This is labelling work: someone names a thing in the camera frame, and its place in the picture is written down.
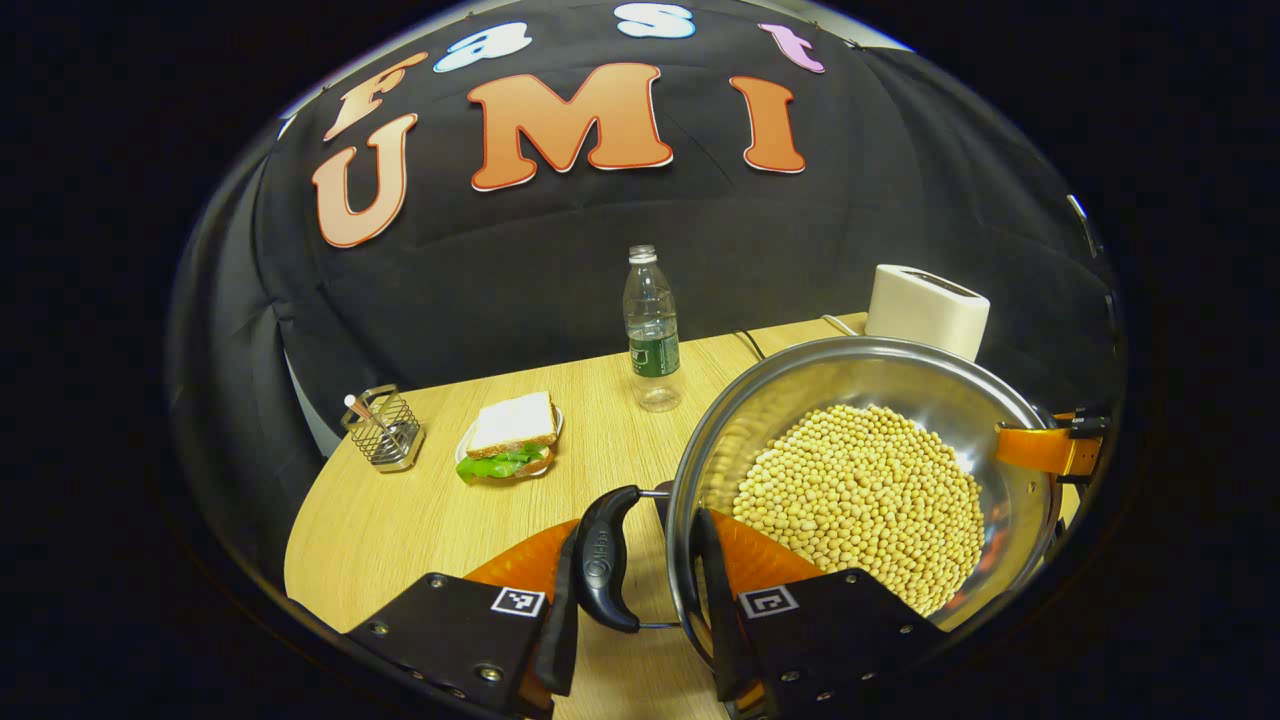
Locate stainless steel pot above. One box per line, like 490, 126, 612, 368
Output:
574, 336, 1067, 691

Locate clear plastic water bottle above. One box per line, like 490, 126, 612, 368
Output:
622, 244, 684, 414

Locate black backdrop cloth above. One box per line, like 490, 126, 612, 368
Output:
165, 0, 1126, 591

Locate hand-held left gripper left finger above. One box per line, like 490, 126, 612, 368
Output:
345, 518, 583, 719

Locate pile of yellow soybeans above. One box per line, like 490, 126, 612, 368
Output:
733, 403, 987, 617

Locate white toaster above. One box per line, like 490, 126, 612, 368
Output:
864, 264, 992, 362

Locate sandwich with lettuce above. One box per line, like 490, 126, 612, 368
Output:
457, 391, 560, 485

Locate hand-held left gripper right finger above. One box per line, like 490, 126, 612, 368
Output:
694, 508, 951, 717

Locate pink striped stick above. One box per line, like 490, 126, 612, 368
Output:
343, 393, 397, 443

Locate metal wire utensil holder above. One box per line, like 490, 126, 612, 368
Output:
341, 384, 427, 474

